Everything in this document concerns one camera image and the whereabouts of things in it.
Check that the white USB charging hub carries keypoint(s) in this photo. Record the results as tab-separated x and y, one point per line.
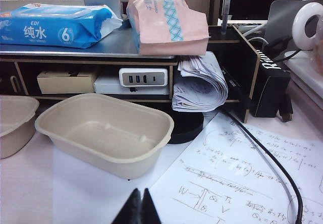
143	77

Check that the wooden desk shelf organiser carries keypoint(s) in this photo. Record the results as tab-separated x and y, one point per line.
75	62

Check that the handwritten paper sheet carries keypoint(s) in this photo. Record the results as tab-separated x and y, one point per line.
227	183

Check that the beige paper box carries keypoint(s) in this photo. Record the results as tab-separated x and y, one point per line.
101	133
15	123

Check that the blue wet wipes pack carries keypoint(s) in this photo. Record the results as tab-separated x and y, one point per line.
50	24

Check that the black round base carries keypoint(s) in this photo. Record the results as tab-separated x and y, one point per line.
186	130

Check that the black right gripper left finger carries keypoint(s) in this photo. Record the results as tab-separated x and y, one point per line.
132	209

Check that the beige cardboard box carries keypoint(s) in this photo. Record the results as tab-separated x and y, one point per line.
65	82

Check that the pink tissue pack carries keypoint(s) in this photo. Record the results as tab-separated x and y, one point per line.
171	32

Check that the clear plastic tube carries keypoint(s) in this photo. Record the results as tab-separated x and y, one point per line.
226	12

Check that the black box white lettering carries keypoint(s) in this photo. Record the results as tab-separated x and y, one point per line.
270	90

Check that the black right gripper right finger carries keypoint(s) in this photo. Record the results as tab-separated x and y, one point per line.
149	209

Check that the folded paper stack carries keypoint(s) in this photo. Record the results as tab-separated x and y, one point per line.
202	82

